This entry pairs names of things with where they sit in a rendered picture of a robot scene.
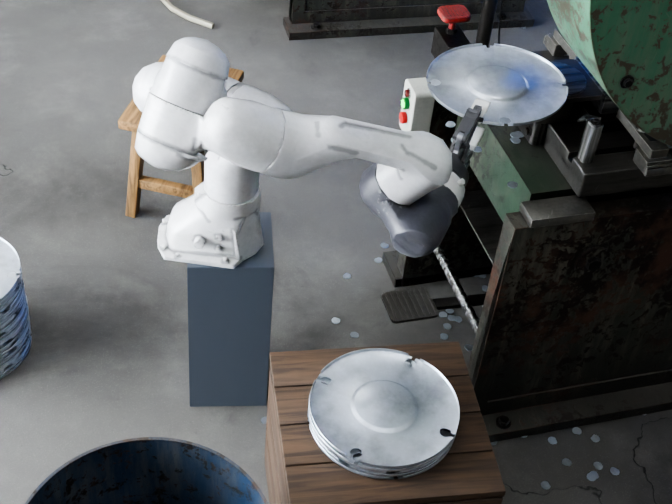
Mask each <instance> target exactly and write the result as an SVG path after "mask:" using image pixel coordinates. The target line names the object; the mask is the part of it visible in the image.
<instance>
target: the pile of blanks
mask: <svg viewBox="0 0 672 504"><path fill-rule="evenodd" d="M16 276H19V278H18V281H17V283H16V285H15V286H14V288H13V289H12V291H11V292H10V293H9V294H8V295H7V296H6V297H5V298H4V299H2V300H1V301H0V379H1V378H3V377H5V376H6V375H8V374H9V373H11V372H12V371H13V370H15V369H16V368H17V367H18V366H19V365H20V364H21V363H22V361H23V360H24V359H25V357H26V356H27V354H28V352H29V349H30V346H31V342H32V336H31V328H30V317H29V309H28V302H27V296H26V293H25V286H24V281H23V277H22V269H21V270H20V274H16Z"/></svg>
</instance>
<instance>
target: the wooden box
mask: <svg viewBox="0 0 672 504"><path fill-rule="evenodd" d="M369 348H385V349H393V350H398V351H402V352H406V353H408V355H409V356H412V359H411V360H413V361H415V359H416V358H417V359H419V360H420V358H421V359H423V360H425V361H426V362H428V363H429V364H431V365H432V366H434V367H435V368H436V369H438V370H439V371H440V372H441V373H442V374H443V375H444V376H445V377H446V379H447V380H448V381H449V382H450V384H451V385H452V387H453V389H454V391H455V393H456V395H457V398H458V401H459V406H460V420H459V425H458V428H457V433H456V437H455V439H454V442H453V444H452V446H451V448H450V450H449V452H448V453H447V454H446V456H445V457H444V458H443V459H442V460H441V461H440V462H439V463H438V464H436V465H435V466H434V467H432V468H431V469H429V470H427V471H425V472H423V473H421V474H418V475H415V476H412V477H408V478H402V479H398V477H397V476H393V477H394V479H389V480H388V479H375V478H370V477H365V476H362V475H359V474H356V473H353V472H351V471H349V470H347V469H345V468H343V467H341V466H340V465H338V464H337V463H335V462H334V461H333V460H331V459H330V458H329V457H328V456H327V455H326V454H325V453H324V452H323V451H322V450H321V449H320V447H319V446H318V444H317V443H316V441H315V440H314V438H313V436H312V433H311V431H310V428H309V424H310V421H308V402H309V395H310V391H311V388H312V385H313V383H314V380H316V379H318V376H319V374H320V373H321V370H322V369H323V368H324V367H325V366H326V365H328V364H329V363H330V362H331V361H333V360H334V359H336V358H338V357H340V356H342V355H344V354H347V353H350V352H353V351H357V350H361V349H369ZM269 359H270V371H269V388H268V405H267V422H266V440H265V470H266V478H267V486H268V494H269V503H270V504H501V503H502V500H503V498H502V497H503V496H504V495H505V492H506V490H505V487H504V484H503V480H502V477H501V474H500V471H499V468H498V465H497V461H496V458H495V455H494V452H493V451H492V450H493V449H492V445H491V442H490V439H489V436H488V433H487V430H486V426H485V423H484V420H483V417H482V414H481V412H480V407H479V404H478V401H477V398H476V395H475V391H474V388H473V385H472V382H471V379H470V376H469V372H468V369H467V366H466V363H465V360H464V357H463V353H462V350H461V347H460V344H459V342H442V343H425V344H407V345H390V346H372V347H355V348H337V349H320V350H302V351H285V352H270V356H269Z"/></svg>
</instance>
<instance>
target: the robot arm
mask: <svg viewBox="0 0 672 504"><path fill-rule="evenodd" d="M166 55H167V57H166V59H165V61H164V62H156V63H153V64H151V65H148V66H146V67H143V68H142V69H141V71H140V72H139V73H138V74H137V75H136V77H135V79H134V83H133V86H132V88H133V100H134V102H135V104H136V105H137V107H138V108H139V110H140V111H141V112H143V113H142V116H141V119H140V123H139V126H138V129H137V135H136V142H135V149H136V151H137V153H138V155H139V156H140V157H141V158H142V159H144V160H145V161H146V162H147V163H148V164H150V165H152V166H154V167H156V168H159V169H162V170H164V171H168V170H175V171H180V170H184V169H188V168H192V167H193V166H194V165H196V164H197V163H198V162H202V161H204V181H203V182H202V183H201V184H200V185H198V186H197V187H196V188H195V194H193V195H191V196H190V197H188V198H186V199H184V200H182V201H180V202H178V203H177V204H176V205H175V206H174V207H173V209H172V212H171V215H166V217H165V218H164V219H162V223H161V224H160V226H159V231H158V239H157V245H158V249H159V251H160V253H161V255H162V257H163V259H164V260H171V261H178V262H186V263H193V264H200V265H208V266H215V267H222V268H230V269H234V268H235V267H237V266H238V265H239V264H240V263H241V262H242V261H244V260H246V259H248V258H249V257H251V256H253V255H255V254H256V253H257V252H258V251H259V249H260V248H261V247H262V246H263V245H264V243H263V235H262V229H261V223H260V213H259V210H260V199H261V191H260V186H259V177H260V173H262V174H265V175H267V176H270V177H272V178H281V179H294V178H299V177H301V176H303V175H306V174H308V173H310V172H313V171H315V170H317V169H319V168H322V167H324V166H326V165H330V164H333V163H336V162H339V161H342V160H345V159H352V158H358V159H362V160H367V161H370V162H374V163H373V164H372V165H371V166H370V167H369V168H367V169H366V170H365V171H364V172H363V173H362V175H361V178H360V182H359V190H360V195H361V198H362V200H363V201H364V203H365V204H366V205H367V207H368V208H369V209H370V210H371V212H372V213H373V214H374V215H376V216H377V217H379V218H380V219H381V220H382V221H383V223H384V224H385V226H386V228H387V229H388V231H389V234H390V238H391V242H392V245H393V247H394V248H395V249H396V250H397V251H398V252H400V253H401V254H404V255H406V256H409V257H422V256H426V255H428V254H430V253H432V252H433V251H434V250H435V249H436V248H437V247H438V246H439V245H440V244H441V242H442V240H443V238H444V236H445V234H446V232H447V230H448V229H449V227H450V225H451V221H452V218H453V217H454V216H455V214H456V213H457V212H458V208H459V206H460V204H461V202H462V200H463V198H464V194H465V186H466V184H467V182H468V180H469V173H468V170H467V168H468V166H469V164H470V160H469V159H470V158H471V156H472V155H473V151H474V150H475V149H476V147H477V145H478V143H479V141H480V139H481V137H482V135H483V133H484V131H485V129H484V128H481V127H478V126H477V125H478V124H480V123H483V120H484V118H483V117H484V116H485V114H486V112H487V110H488V108H489V106H490V103H491V102H489V101H486V100H482V99H479V98H476V99H475V101H474V103H473V105H472V107H471V108H468V109H467V110H466V113H465V115H464V117H463V119H462V121H461V122H460V124H459V126H458V128H457V130H456V131H455V133H454V134H453V136H452V139H454V140H453V142H452V144H451V146H450V148H448V147H447V145H446V144H445V142H444V141H443V139H441V138H439V137H437V136H435V135H433V134H431V133H428V132H425V131H402V130H397V129H393V128H388V127H384V126H379V125H375V124H370V123H366V122H361V121H357V120H352V119H348V118H343V117H339V116H334V115H332V116H323V115H305V114H300V113H296V112H292V111H291V109H290V108H289V107H288V106H286V105H285V104H283V103H282V102H281V101H279V100H278V99H277V98H275V97H274V96H273V95H271V94H269V93H266V92H264V91H262V90H259V89H257V88H255V87H253V86H250V85H248V84H246V83H241V82H239V81H237V80H235V79H233V78H230V77H228V74H229V67H230V63H229V61H228V59H227V56H226V55H225V54H224V53H223V52H222V50H221V49H220V48H219V47H217V46H216V45H214V44H213V43H211V42H209V41H208V40H205V39H201V38H197V37H185V38H182V39H180V40H178V41H176V42H174V44H173V45H172V47H171V48H170V50H169V51H168V53H167V54H166ZM204 150H208V153H207V154H206V156H204V155H202V154H200V153H199V152H202V151H204ZM472 150H473V151H472Z"/></svg>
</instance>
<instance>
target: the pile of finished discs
mask: <svg viewBox="0 0 672 504"><path fill-rule="evenodd" d="M411 359H412V356H409V355H408V353H406V352H402V351H398V350H393V349H385V348H369V349H361V350H357V351H353V352H350V353H347V354H344V355H342V356H340V357H338V358H336V359H334V360H333V361H331V362H330V363H329V364H328V365H326V366H325V367H324V368H323V369H322V370H321V373H320V374H319V376H318V379H316V380H314V383H313V385H312V388H311V391H310V395H309V402H308V421H310V424H309V428H310V431H311V433H312V436H313V438H314V440H315V441H316V443H317V444H318V446H319V447H320V449H321V450H322V451H323V452H324V453H325V454H326V455H327V456H328V457H329V458H330V459H331V460H333V461H334V462H335V463H337V464H338V465H340V466H341V467H343V468H345V469H347V470H349V471H351V472H353V473H356V474H359V475H362V476H365V477H370V478H375V479H388V480H389V479H394V477H393V476H397V477H398V479H402V478H408V477H412V476H415V475H418V474H421V473H423V472H425V471H427V470H429V469H431V468H432V467H434V466H435V465H436V464H438V463H439V462H440V461H441V460H442V459H443V458H444V457H445V456H446V454H447V453H448V452H449V450H450V448H451V446H452V444H453V442H454V439H455V437H456V433H457V428H458V425H459V420H460V406H459V401H458V398H457V395H456V393H455V391H454V389H453V387H452V385H451V384H450V382H449V381H448V380H447V379H446V377H445V376H444V375H443V374H442V373H441V372H440V371H439V370H438V369H436V368H435V367H434V366H432V365H431V364H429V363H428V362H426V361H425V360H423V359H421V358H420V360H419V359H417V358H416V359H415V361H413V360H411Z"/></svg>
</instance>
